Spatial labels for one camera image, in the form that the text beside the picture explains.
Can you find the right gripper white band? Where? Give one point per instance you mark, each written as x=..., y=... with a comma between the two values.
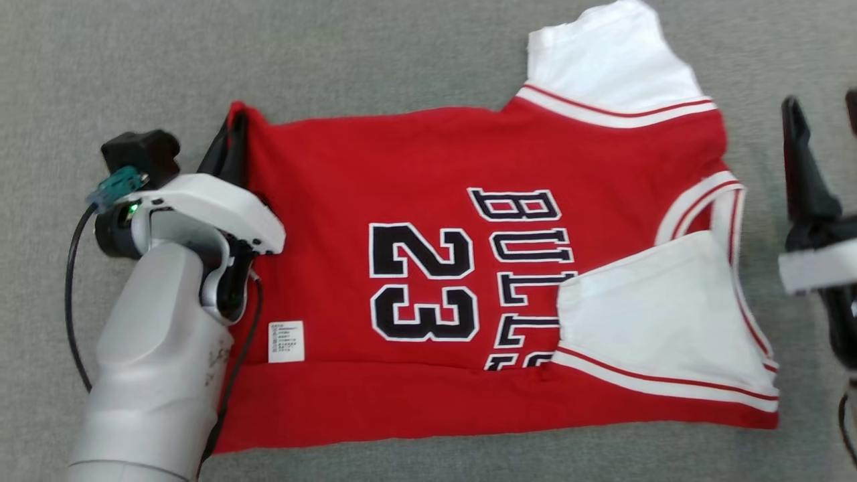
x=823, y=264

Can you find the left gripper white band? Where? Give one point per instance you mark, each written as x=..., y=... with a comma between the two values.
x=207, y=194

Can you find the red Bulls 23 jersey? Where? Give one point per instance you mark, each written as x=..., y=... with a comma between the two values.
x=402, y=167

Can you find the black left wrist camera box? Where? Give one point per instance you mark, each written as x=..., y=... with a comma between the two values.
x=140, y=154

